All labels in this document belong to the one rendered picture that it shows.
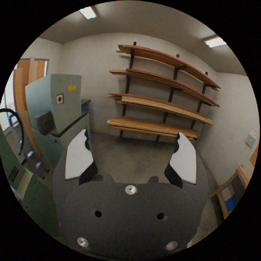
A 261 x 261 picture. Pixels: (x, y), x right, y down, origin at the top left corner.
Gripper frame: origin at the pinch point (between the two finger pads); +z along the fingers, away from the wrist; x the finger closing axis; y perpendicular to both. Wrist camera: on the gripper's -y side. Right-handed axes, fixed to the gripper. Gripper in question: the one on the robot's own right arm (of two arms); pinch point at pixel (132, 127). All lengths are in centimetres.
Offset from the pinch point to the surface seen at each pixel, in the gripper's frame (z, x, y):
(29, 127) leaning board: 49, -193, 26
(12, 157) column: -13, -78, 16
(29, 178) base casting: -13, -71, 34
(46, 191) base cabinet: -12, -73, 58
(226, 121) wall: 104, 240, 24
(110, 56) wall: 177, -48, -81
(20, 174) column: -18, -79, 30
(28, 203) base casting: -32, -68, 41
